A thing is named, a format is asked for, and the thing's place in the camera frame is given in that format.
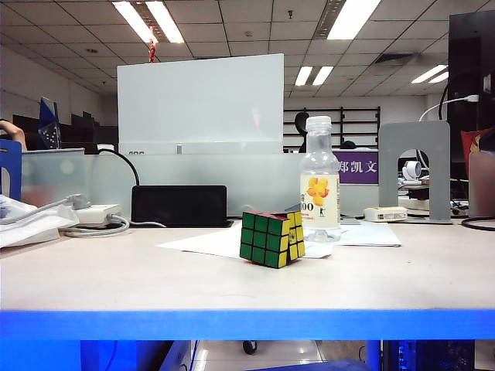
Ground multicoloured Rubik's cube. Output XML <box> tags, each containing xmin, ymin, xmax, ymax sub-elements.
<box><xmin>238</xmin><ymin>209</ymin><xmax>306</xmax><ymax>270</ymax></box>

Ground frosted glass desk partition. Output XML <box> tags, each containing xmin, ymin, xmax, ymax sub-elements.
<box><xmin>469</xmin><ymin>150</ymin><xmax>495</xmax><ymax>218</ymax></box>
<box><xmin>21</xmin><ymin>148</ymin><xmax>382</xmax><ymax>218</ymax></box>

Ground black flip-up desk socket box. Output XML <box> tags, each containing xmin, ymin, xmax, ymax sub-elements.
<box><xmin>131</xmin><ymin>184</ymin><xmax>236</xmax><ymax>228</ymax></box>

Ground white paper sheet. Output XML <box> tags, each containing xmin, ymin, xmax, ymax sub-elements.
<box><xmin>301</xmin><ymin>220</ymin><xmax>403</xmax><ymax>248</ymax></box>
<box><xmin>154</xmin><ymin>223</ymin><xmax>336</xmax><ymax>260</ymax></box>

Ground clear C100 lemon drink bottle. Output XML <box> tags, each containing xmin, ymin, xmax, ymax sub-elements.
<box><xmin>299</xmin><ymin>115</ymin><xmax>343</xmax><ymax>243</ymax></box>

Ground white AOC monitor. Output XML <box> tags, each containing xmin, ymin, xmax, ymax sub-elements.
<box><xmin>117</xmin><ymin>53</ymin><xmax>285</xmax><ymax>155</ymax></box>

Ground black-haired person white shirt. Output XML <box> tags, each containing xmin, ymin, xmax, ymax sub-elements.
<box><xmin>339</xmin><ymin>140</ymin><xmax>379</xmax><ymax>151</ymax></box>

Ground purple white name sign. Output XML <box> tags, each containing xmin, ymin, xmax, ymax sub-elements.
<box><xmin>336</xmin><ymin>149</ymin><xmax>381</xmax><ymax>185</ymax></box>

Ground ceiling fluorescent light panel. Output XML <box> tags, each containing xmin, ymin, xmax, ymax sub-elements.
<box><xmin>294</xmin><ymin>65</ymin><xmax>335</xmax><ymax>87</ymax></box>
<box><xmin>326</xmin><ymin>0</ymin><xmax>382</xmax><ymax>41</ymax></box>
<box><xmin>411</xmin><ymin>64</ymin><xmax>450</xmax><ymax>85</ymax></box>
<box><xmin>111</xmin><ymin>0</ymin><xmax>186</xmax><ymax>44</ymax></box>

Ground grey metal bookend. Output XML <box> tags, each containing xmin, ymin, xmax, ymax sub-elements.
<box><xmin>377</xmin><ymin>120</ymin><xmax>454</xmax><ymax>225</ymax></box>

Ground white power adapter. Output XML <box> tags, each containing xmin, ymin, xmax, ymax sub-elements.
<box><xmin>364</xmin><ymin>206</ymin><xmax>410</xmax><ymax>223</ymax></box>

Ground white power strip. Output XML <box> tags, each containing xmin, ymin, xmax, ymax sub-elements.
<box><xmin>73</xmin><ymin>203</ymin><xmax>124</xmax><ymax>225</ymax></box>

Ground white desk fan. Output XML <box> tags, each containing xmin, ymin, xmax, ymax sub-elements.
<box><xmin>401</xmin><ymin>160</ymin><xmax>423</xmax><ymax>182</ymax></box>

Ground dark cubicle divider row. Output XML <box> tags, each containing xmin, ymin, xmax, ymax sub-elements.
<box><xmin>11</xmin><ymin>111</ymin><xmax>119</xmax><ymax>154</ymax></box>

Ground ceiling air vent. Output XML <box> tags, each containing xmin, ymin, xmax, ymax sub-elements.
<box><xmin>373</xmin><ymin>52</ymin><xmax>421</xmax><ymax>66</ymax></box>

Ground blue patterned flag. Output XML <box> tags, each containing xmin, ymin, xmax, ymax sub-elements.
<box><xmin>37</xmin><ymin>96</ymin><xmax>63</xmax><ymax>150</ymax></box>

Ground translucent printed plastic bag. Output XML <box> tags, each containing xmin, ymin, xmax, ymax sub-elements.
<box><xmin>0</xmin><ymin>192</ymin><xmax>81</xmax><ymax>249</ymax></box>

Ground red snack bag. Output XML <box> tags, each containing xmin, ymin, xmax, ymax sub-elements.
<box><xmin>461</xmin><ymin>127</ymin><xmax>495</xmax><ymax>163</ymax></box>

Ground black computer case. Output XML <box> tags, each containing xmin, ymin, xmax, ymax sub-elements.
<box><xmin>382</xmin><ymin>339</ymin><xmax>476</xmax><ymax>371</ymax></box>

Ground black monitor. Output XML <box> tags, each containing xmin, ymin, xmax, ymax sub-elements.
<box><xmin>448</xmin><ymin>10</ymin><xmax>495</xmax><ymax>182</ymax></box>

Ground black monitor cable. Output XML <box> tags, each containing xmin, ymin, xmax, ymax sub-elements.
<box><xmin>96</xmin><ymin>148</ymin><xmax>141</xmax><ymax>187</ymax></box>

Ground blue table frame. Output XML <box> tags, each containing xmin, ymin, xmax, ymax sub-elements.
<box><xmin>0</xmin><ymin>308</ymin><xmax>495</xmax><ymax>371</ymax></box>

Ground grey power strip cable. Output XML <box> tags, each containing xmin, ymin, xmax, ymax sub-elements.
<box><xmin>60</xmin><ymin>213</ymin><xmax>167</xmax><ymax>238</ymax></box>

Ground grey plug with grey cable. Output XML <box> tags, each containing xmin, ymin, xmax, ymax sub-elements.
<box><xmin>0</xmin><ymin>192</ymin><xmax>93</xmax><ymax>225</ymax></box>

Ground thick black looped cable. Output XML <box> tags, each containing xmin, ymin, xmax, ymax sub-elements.
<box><xmin>461</xmin><ymin>215</ymin><xmax>495</xmax><ymax>232</ymax></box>

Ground white USB cable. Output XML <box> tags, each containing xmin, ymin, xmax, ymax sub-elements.
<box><xmin>419</xmin><ymin>94</ymin><xmax>481</xmax><ymax>121</ymax></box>

